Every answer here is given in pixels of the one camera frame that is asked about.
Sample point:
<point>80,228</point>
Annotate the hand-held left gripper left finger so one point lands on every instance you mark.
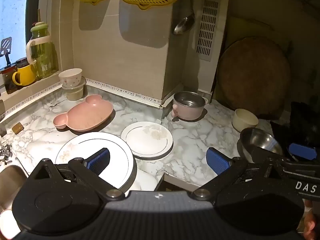
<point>100,158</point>

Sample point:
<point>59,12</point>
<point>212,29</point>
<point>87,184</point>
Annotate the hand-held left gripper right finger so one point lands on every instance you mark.
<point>217,161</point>

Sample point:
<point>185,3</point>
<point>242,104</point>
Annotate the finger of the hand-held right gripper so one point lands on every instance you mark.
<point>265,153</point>
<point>301,151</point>

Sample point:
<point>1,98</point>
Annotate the stainless steel bowl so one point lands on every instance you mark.
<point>260,140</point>

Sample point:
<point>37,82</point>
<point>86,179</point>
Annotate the large white plate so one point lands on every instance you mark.
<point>82,145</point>

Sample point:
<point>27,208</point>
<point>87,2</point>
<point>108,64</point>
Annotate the cream bowl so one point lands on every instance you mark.
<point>243,125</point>

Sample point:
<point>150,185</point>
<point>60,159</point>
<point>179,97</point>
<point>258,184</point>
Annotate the pink bear-shaped plate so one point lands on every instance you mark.
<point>85,115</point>

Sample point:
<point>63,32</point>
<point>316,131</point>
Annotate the small white floral plate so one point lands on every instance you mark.
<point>145,140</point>

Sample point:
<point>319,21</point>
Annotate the pink steel-lined pot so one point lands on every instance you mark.
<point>187,112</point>

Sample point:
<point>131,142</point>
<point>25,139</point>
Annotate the person's right hand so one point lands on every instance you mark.
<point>311,223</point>

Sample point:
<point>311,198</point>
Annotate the black bag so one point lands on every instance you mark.
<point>302,122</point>

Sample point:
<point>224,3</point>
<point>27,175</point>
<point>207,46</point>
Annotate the beige plastic container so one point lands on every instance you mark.
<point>75,95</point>

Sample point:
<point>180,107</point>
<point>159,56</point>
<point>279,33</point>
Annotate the round wooden cutting board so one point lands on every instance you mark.
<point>252,80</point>

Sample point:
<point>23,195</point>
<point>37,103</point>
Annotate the white floral bowl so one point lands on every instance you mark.
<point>71,80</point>

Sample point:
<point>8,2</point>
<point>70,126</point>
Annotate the brown sponge block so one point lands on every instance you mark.
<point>18,128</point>

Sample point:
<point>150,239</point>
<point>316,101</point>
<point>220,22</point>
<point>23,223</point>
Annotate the steel sink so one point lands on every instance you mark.
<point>10,187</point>

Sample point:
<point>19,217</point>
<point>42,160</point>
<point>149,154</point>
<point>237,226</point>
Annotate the chrome faucet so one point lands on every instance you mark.
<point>5,152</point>

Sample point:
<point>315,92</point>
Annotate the yellow mug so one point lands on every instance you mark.
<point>25,76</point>

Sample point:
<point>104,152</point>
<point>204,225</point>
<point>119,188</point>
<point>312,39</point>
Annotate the green glass pitcher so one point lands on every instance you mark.
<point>43,55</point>

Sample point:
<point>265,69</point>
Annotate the rectangular cutting board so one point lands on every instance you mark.
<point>240,27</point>

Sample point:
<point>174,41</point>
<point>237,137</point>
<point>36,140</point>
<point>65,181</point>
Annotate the white vent grille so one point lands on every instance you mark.
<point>208,27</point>

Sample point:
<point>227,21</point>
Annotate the steel ladle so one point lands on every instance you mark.
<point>183,25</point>

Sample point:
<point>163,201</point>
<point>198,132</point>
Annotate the black slotted spatula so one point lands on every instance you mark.
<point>6,45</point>

